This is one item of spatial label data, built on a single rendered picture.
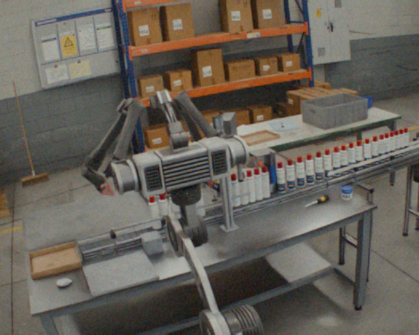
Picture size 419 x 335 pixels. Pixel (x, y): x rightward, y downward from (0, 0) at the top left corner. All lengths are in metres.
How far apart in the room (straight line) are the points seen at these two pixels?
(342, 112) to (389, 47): 4.85
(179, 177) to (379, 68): 7.56
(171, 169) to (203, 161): 0.14
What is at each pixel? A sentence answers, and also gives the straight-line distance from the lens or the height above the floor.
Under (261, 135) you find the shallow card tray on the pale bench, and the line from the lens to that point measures 4.52.
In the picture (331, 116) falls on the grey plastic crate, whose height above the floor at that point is 0.93.
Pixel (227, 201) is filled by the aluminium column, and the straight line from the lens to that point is 2.72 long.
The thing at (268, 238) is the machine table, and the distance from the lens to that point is 2.65.
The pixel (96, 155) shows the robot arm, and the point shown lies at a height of 1.41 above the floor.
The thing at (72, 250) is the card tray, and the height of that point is 0.83.
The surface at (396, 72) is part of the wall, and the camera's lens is 9.58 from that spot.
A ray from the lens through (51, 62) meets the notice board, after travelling 6.75.
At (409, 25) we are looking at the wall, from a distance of 9.78.
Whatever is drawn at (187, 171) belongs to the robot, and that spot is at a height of 1.44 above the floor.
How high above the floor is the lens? 2.14
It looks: 20 degrees down
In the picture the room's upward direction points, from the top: 7 degrees counter-clockwise
